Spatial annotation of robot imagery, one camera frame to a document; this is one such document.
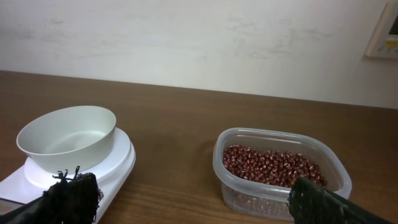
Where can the clear plastic food container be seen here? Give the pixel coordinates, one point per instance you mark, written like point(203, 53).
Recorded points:
point(270, 201)

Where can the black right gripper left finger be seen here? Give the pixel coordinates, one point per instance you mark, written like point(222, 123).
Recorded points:
point(70, 201)

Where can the white digital kitchen scale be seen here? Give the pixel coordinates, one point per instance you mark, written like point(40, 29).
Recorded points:
point(29, 181)

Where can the white round bowl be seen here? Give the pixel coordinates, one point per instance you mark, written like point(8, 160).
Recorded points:
point(64, 139)

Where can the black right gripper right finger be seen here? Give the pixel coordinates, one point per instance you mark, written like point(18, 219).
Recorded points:
point(311, 204)

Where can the beige wall control panel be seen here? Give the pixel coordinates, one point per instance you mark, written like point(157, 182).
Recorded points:
point(383, 42)

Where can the red adzuki beans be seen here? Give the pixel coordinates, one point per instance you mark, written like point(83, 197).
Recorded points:
point(277, 168)

